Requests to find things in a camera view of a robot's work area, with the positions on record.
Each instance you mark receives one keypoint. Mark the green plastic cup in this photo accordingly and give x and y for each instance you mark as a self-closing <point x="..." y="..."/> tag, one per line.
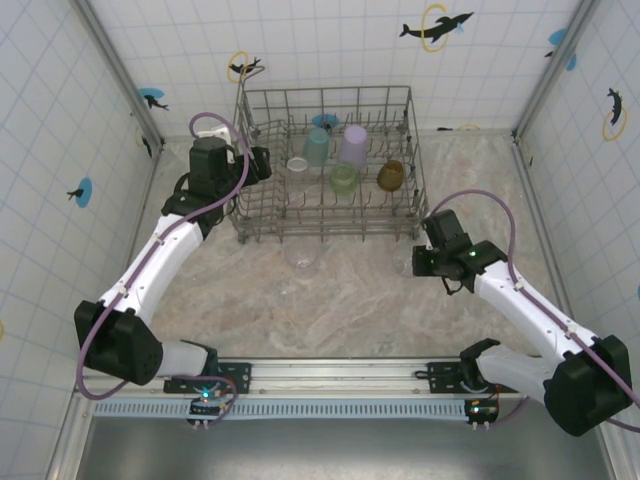
<point x="344" y="180"/>

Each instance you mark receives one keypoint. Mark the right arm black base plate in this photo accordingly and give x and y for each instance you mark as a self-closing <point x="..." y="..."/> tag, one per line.
<point x="442" y="380"/>

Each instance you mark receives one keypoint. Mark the black fish blue circle sticker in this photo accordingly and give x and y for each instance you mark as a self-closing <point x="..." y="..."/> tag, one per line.
<point x="82" y="192"/>

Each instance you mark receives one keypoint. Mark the amber plastic cup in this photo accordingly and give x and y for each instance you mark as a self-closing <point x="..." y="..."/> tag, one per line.
<point x="390" y="176"/>

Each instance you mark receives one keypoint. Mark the aluminium corner post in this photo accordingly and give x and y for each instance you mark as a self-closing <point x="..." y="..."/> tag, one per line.
<point x="120" y="70"/>
<point x="555" y="70"/>

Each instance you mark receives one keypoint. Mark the black and yellow sticker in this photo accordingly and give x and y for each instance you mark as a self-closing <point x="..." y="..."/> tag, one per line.
<point x="467" y="127"/>

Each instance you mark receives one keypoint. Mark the purple plastic cup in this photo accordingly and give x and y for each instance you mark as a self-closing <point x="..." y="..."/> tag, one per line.
<point x="353" y="147"/>

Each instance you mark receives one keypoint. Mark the teal plastic cup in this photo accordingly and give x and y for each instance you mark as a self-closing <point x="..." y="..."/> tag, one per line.
<point x="316" y="147"/>

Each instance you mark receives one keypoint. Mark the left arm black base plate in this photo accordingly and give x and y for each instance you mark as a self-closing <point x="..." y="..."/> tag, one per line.
<point x="240" y="375"/>

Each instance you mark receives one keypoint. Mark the black shark blue circle sticker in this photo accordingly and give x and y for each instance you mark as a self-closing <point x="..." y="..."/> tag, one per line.
<point x="151" y="97"/>

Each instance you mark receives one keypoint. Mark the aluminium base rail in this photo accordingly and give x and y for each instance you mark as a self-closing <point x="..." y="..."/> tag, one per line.
<point x="325" y="375"/>

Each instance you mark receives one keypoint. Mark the aluminium side rail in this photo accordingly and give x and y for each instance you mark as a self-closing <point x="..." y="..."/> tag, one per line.
<point x="526" y="175"/>
<point x="152" y="175"/>

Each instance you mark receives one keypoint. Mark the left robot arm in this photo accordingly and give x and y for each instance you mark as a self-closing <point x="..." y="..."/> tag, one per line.
<point x="120" y="345"/>

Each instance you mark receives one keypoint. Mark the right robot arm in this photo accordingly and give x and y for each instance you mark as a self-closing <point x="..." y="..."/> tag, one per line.
<point x="585" y="395"/>

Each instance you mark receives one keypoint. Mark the grey metal panel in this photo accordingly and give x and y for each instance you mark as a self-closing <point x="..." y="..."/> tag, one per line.
<point x="325" y="450"/>

